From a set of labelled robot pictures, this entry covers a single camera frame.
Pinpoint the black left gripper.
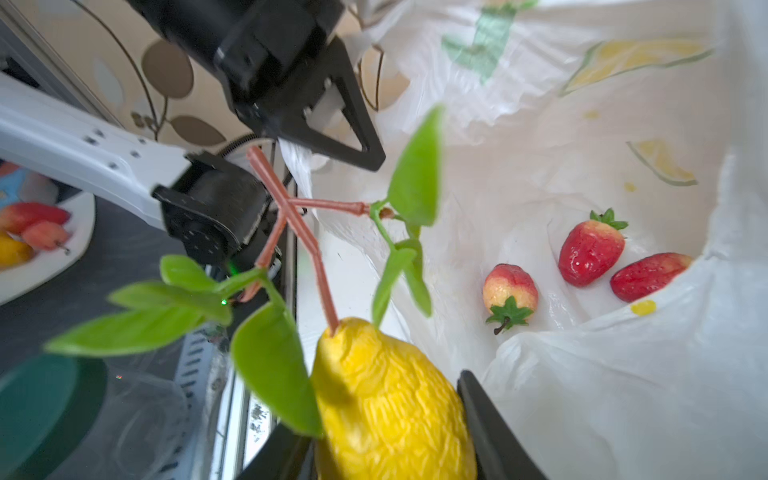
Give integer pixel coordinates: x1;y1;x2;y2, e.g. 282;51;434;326
130;1;386;172

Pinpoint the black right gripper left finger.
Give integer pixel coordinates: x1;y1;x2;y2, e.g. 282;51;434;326
236;423;315;480

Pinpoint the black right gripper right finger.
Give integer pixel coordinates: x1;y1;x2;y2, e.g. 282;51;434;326
457;370;546;480

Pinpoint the yellow fake lemon with leaves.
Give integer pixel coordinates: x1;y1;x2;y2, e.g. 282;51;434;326
46;107;477;479

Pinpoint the white printed plastic bag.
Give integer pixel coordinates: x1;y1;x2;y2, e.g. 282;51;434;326
281;1;767;479

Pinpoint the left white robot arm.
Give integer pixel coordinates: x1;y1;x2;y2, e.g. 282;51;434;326
1;1;386;265

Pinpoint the fake strawberry with stem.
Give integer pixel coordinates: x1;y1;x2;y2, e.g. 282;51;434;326
482;264;539;335

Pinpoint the fake strawberry upright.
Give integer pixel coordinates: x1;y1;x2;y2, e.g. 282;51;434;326
558;208;629;287

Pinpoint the red fake pear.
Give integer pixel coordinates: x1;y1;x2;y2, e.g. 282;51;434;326
610;252;694;303

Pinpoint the white plate with fruits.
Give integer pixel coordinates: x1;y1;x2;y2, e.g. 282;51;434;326
1;161;96;304

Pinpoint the green round lid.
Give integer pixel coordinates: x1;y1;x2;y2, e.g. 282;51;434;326
1;354;107;479

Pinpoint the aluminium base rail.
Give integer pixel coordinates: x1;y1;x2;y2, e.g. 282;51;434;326
161;227;301;480

